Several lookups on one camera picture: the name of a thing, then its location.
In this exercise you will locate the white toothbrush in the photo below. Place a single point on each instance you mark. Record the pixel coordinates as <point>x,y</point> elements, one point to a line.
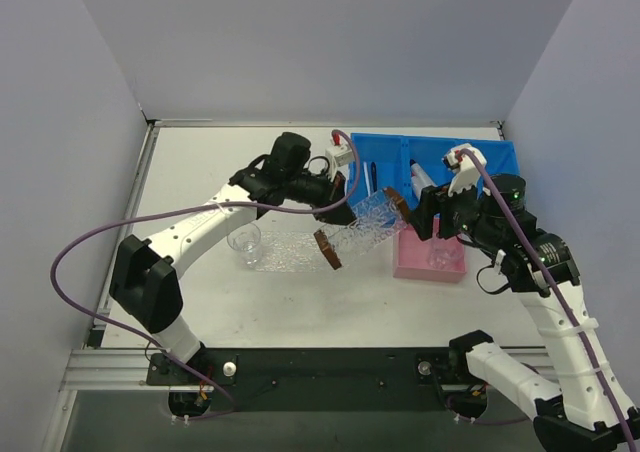
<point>367,179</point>

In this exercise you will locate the white toothpaste tube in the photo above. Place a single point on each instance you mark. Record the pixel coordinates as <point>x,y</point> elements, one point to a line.
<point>419,178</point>

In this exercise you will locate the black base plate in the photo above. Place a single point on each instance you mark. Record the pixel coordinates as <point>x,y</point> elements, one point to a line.
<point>399,379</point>

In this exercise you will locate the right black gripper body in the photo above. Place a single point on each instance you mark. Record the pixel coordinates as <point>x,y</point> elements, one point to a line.
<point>433,212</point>

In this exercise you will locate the clear textured oval tray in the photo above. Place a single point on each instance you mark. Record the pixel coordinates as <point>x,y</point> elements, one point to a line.
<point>290,252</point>

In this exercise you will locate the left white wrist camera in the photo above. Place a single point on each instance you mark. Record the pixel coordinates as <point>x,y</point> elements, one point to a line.
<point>339,153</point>

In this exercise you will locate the pink plastic box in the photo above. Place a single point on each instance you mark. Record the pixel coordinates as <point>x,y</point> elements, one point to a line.
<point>410,259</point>

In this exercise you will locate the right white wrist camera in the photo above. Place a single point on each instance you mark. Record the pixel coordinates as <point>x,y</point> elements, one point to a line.
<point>459,160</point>

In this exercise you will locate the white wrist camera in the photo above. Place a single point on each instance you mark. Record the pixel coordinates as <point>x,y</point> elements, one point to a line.
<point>459,160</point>
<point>339,153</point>

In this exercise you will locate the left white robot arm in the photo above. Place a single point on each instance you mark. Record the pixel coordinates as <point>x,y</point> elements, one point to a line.
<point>147,272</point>

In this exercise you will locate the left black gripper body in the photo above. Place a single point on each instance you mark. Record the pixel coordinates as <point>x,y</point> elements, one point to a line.
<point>336,198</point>

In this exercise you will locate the blue compartment bin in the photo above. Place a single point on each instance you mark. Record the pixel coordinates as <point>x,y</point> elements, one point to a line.
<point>392,154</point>

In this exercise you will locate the clear plastic cup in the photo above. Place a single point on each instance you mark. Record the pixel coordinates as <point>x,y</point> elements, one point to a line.
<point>444,254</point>
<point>246,241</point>

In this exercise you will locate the black toothbrush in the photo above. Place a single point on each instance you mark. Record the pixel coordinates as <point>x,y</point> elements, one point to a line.
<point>374,177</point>

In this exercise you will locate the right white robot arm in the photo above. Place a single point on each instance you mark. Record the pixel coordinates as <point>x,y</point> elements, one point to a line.
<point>585,409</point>

